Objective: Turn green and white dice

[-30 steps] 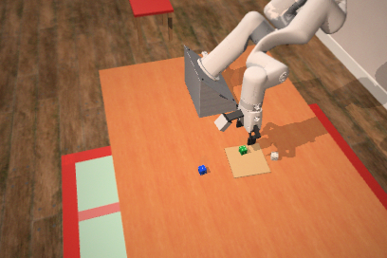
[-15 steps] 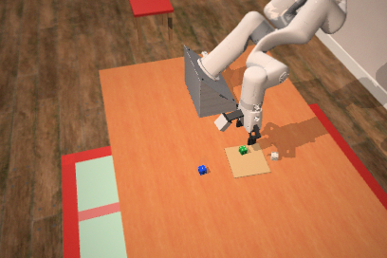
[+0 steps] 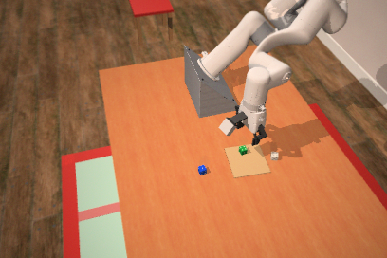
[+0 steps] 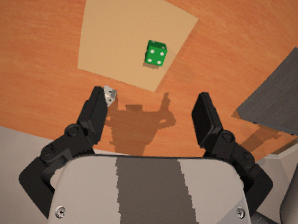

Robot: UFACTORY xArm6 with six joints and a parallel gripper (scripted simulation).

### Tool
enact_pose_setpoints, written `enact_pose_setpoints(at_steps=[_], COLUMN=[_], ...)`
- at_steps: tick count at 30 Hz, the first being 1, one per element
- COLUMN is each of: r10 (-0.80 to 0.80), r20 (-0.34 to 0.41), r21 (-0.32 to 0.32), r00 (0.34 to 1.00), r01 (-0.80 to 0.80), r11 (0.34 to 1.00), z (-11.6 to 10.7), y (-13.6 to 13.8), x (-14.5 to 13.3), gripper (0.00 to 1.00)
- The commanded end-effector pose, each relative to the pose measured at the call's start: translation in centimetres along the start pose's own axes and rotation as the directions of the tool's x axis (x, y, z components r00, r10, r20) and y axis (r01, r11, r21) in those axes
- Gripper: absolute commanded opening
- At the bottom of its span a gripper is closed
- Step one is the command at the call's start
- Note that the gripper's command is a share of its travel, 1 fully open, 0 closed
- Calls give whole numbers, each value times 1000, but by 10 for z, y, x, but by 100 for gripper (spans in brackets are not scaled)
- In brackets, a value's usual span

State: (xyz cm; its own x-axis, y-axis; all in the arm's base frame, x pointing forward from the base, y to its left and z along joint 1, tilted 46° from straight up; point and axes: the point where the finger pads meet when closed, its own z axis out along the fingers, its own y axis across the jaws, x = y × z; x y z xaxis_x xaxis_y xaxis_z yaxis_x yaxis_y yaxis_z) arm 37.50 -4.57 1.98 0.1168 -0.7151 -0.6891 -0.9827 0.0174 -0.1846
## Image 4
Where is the tan mat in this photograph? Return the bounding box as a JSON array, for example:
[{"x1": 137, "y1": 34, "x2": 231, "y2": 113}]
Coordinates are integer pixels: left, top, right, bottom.
[{"x1": 77, "y1": 0, "x2": 198, "y2": 92}]

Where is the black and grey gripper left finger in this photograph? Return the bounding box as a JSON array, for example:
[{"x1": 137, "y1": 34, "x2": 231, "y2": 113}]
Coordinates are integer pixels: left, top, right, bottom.
[{"x1": 19, "y1": 86, "x2": 108, "y2": 219}]

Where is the green die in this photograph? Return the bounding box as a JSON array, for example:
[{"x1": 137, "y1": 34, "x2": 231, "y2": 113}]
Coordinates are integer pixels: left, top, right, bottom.
[{"x1": 145, "y1": 40, "x2": 167, "y2": 66}]

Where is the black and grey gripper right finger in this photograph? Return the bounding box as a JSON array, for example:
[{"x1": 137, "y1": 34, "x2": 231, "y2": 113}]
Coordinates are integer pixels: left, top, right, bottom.
[{"x1": 191, "y1": 92, "x2": 273, "y2": 218}]

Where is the white die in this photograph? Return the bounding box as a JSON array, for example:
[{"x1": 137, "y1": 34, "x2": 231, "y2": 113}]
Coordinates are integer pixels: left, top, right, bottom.
[{"x1": 103, "y1": 85, "x2": 117, "y2": 106}]

